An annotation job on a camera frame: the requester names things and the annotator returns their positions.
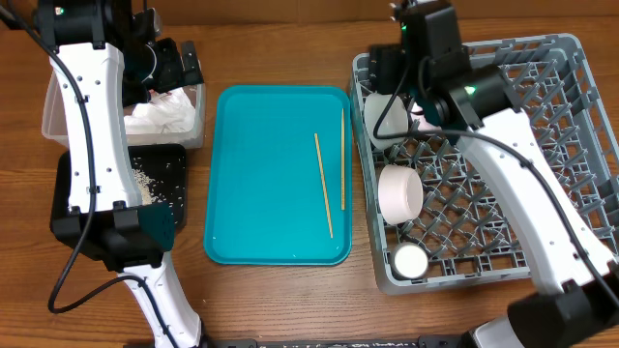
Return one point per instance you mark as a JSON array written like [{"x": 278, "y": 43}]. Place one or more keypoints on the white cup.
[{"x": 409, "y": 261}]

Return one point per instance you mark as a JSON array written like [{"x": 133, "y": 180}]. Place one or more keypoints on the grey dish rack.
[{"x": 461, "y": 228}]

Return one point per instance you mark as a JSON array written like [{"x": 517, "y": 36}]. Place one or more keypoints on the white tissue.
[{"x": 168, "y": 112}]

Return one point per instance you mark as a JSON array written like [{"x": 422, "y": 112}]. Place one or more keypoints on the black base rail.
[{"x": 423, "y": 341}]

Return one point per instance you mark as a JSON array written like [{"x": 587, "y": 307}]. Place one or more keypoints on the small pink plate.
[{"x": 400, "y": 194}]

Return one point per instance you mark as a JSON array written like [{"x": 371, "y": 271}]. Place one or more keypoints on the large white plate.
[{"x": 417, "y": 116}]

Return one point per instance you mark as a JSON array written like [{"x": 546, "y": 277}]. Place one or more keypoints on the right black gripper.
[{"x": 380, "y": 62}]

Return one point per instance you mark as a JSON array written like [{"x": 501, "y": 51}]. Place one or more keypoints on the teal serving tray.
[{"x": 265, "y": 202}]

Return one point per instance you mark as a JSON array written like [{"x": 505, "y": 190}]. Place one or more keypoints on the black tray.
[{"x": 63, "y": 178}]

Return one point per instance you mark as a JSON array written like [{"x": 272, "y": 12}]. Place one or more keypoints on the wooden chopstick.
[
  {"x": 342, "y": 161},
  {"x": 323, "y": 184}
]

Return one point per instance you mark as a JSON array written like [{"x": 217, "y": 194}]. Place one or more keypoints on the clear plastic waste bin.
[{"x": 54, "y": 124}]

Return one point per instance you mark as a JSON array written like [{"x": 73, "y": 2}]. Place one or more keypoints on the grey bowl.
[{"x": 395, "y": 121}]

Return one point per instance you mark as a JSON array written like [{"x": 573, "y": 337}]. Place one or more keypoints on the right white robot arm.
[{"x": 575, "y": 274}]

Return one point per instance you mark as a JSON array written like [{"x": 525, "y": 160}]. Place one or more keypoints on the white rice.
[{"x": 162, "y": 180}]

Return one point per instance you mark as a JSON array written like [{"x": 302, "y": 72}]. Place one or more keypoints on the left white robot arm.
[{"x": 105, "y": 57}]

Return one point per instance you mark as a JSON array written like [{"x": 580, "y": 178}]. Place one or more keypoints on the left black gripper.
[{"x": 174, "y": 74}]

